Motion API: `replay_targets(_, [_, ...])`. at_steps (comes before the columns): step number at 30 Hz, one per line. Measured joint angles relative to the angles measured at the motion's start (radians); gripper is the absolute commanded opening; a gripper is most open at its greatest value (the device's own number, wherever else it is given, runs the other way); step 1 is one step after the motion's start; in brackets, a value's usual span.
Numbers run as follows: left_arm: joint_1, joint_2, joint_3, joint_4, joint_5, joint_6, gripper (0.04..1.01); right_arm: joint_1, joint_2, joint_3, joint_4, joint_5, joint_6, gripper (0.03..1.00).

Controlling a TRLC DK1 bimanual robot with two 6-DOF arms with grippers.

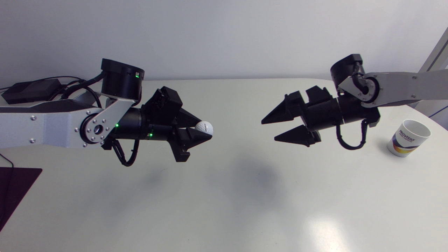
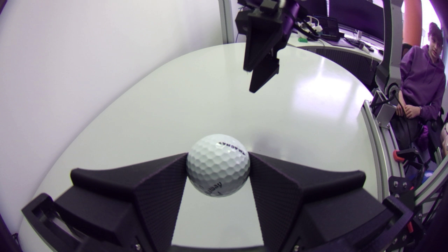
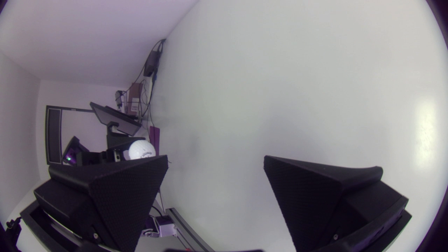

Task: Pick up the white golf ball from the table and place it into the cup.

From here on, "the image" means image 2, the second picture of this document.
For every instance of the dark monitor screen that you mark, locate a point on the dark monitor screen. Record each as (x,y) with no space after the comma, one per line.
(357,15)

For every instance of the white golf ball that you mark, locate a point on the white golf ball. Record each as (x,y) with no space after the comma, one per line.
(217,166)

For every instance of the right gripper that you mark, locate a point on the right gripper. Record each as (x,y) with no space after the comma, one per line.
(276,8)

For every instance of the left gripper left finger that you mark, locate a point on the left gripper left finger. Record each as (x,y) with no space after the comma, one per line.
(147,196)

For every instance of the person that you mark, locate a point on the person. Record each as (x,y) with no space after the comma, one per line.
(421,77)

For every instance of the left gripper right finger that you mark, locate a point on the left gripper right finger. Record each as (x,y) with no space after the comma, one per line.
(290,199)

